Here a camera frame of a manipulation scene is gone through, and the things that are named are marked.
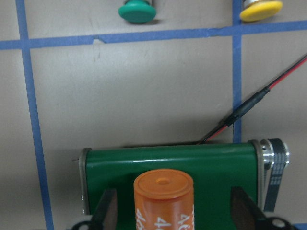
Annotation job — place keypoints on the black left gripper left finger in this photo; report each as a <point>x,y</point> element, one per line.
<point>105,216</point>

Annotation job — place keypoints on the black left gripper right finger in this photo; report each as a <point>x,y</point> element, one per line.
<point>245,214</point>

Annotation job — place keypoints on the orange cylinder with white print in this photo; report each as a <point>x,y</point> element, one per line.
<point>164,200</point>

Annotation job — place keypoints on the green push button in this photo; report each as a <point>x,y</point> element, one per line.
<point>137,11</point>

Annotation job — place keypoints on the green conveyor belt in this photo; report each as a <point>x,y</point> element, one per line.
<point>256,166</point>

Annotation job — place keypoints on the yellow push button upper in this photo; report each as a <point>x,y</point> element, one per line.
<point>256,10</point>

